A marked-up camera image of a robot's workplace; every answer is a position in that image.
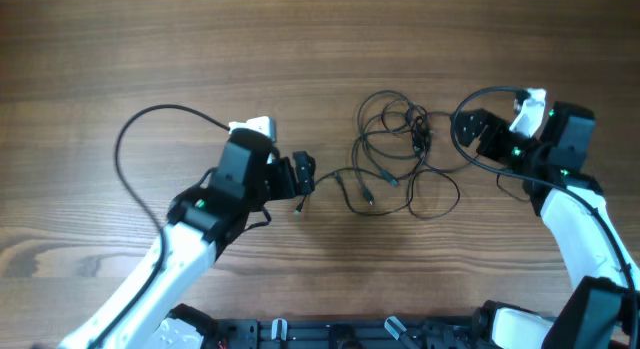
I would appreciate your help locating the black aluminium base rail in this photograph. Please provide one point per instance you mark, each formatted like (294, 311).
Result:
(445, 332)

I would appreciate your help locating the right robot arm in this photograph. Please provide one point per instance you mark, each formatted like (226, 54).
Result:
(546, 149)

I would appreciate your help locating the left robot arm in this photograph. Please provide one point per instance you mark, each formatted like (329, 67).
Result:
(201, 222)

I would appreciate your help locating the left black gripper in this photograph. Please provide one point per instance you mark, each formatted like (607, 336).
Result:
(286, 187)

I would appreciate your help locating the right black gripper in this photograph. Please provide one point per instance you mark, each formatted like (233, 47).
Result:
(492, 132)

